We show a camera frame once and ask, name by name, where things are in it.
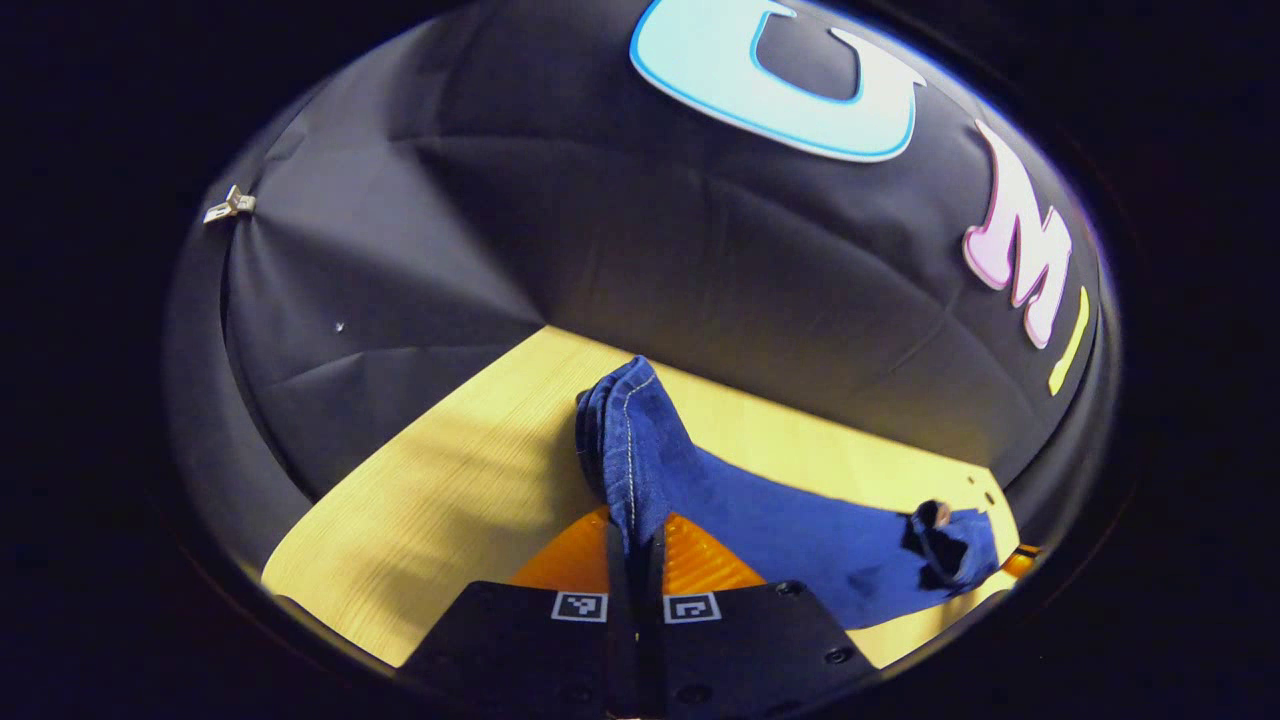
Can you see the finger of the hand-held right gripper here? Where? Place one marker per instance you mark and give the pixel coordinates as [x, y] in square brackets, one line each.
[1020, 561]
[930, 550]

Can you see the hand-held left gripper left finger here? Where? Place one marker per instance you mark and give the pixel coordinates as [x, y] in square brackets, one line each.
[540, 650]

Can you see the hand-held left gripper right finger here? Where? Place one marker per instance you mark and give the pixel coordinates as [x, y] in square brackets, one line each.
[740, 650]

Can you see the blue jeans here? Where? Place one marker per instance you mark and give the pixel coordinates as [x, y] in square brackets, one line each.
[760, 520]

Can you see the black backdrop cloth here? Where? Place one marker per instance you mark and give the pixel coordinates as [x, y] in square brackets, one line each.
[600, 220]

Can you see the white clip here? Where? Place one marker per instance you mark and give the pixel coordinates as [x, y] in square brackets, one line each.
[230, 205]

